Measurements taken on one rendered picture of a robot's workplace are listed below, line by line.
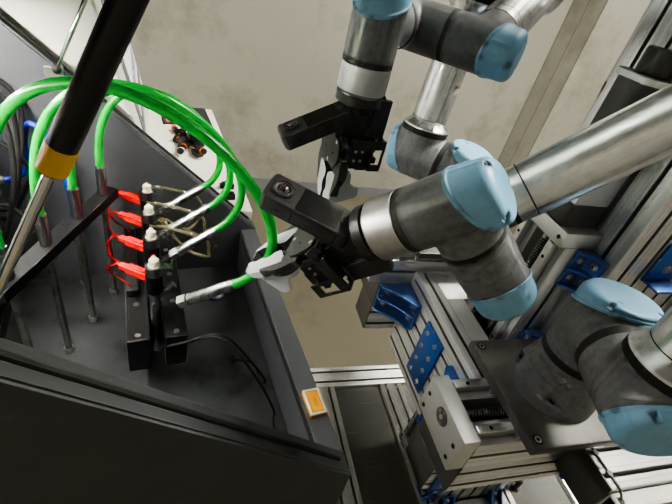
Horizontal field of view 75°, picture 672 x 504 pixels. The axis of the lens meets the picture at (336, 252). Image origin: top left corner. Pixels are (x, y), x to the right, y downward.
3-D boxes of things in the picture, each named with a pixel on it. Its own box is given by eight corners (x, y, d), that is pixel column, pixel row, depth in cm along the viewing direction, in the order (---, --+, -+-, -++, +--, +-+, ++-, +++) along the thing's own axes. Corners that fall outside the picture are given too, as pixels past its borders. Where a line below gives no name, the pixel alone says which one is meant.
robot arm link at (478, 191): (521, 246, 42) (485, 177, 38) (421, 272, 48) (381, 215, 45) (523, 199, 47) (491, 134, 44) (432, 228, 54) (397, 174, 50)
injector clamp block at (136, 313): (186, 385, 87) (187, 333, 78) (131, 395, 83) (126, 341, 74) (171, 274, 111) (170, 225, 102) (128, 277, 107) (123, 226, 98)
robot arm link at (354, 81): (354, 68, 59) (333, 51, 65) (346, 101, 62) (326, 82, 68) (400, 74, 62) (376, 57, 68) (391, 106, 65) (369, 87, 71)
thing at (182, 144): (213, 161, 132) (214, 144, 128) (176, 160, 127) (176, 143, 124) (203, 130, 148) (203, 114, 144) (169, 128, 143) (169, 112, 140)
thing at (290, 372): (323, 495, 80) (342, 450, 70) (300, 502, 78) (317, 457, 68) (249, 274, 123) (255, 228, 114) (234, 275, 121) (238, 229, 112)
